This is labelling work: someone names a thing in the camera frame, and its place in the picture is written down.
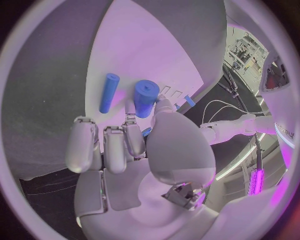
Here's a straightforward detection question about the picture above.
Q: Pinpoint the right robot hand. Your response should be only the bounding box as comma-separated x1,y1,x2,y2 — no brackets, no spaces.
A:
65,94,220,240

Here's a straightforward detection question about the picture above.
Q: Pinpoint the thick blue cylinder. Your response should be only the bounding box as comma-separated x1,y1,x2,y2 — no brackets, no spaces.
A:
133,79,161,119

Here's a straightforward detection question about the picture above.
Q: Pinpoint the white task board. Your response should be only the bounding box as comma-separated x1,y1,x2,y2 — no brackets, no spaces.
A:
83,0,206,140

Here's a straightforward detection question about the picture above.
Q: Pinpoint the blue rectangular block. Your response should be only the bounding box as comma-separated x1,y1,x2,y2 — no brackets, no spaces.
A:
183,94,197,108

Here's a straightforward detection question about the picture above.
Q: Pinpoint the glowing light bar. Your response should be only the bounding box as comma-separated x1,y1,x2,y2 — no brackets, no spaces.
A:
247,168,265,197

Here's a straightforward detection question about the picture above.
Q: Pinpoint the long blue cylinder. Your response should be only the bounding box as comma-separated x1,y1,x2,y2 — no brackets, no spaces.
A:
98,72,121,114

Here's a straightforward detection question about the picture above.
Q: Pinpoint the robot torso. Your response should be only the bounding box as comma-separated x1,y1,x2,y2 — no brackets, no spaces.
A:
257,53,297,149

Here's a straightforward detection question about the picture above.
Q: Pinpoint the workshop desk with equipment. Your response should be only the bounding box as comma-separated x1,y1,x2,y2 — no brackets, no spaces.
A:
223,27,269,76

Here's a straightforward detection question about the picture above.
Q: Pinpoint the white cable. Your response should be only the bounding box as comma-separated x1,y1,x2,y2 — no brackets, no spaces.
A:
201,99,250,125

